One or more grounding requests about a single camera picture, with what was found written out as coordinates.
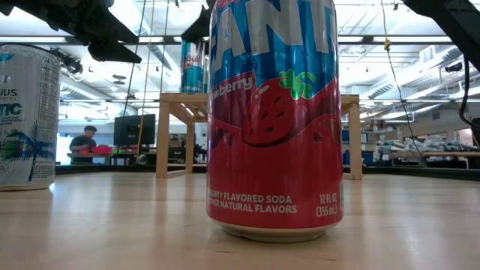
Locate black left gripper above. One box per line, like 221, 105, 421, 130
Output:
0, 0, 143, 64

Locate blue silver Red Bull can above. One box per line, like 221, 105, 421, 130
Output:
181, 40, 206, 94

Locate white Celsius drink can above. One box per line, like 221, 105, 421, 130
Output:
0, 42, 62, 192

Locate red Fanta soda can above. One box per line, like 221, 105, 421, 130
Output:
205, 0, 344, 244

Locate wooden slatted shelf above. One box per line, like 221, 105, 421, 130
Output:
156, 92, 364, 181

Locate black ceiling track device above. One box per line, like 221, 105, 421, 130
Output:
50, 47, 84, 76

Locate black computer monitor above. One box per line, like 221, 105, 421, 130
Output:
113, 114, 157, 147

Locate person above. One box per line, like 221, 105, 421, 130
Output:
69, 125, 99, 165

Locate red box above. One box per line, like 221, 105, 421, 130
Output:
85, 145, 113, 156

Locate ceiling light bar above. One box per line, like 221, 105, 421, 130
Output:
0, 34, 480, 46

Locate blue storage bin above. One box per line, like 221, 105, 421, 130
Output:
341, 129, 369, 144
341, 149, 376, 167

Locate white ceiling air vent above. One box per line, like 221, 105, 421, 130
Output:
418, 44, 437, 65

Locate black ceiling-mounted device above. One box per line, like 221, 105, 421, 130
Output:
444, 61, 464, 74

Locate cluttered workbench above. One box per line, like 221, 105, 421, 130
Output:
376, 133, 480, 170

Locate black hanging cable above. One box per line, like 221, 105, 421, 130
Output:
123, 0, 146, 113

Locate yellow hanging rope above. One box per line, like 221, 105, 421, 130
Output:
135, 0, 155, 158

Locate hanging cable with yellow knot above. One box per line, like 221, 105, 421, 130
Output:
380, 0, 427, 158

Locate black aluminium table frame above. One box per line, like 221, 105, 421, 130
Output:
54, 163, 480, 182

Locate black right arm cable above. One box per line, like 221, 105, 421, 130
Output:
460, 55, 480, 131

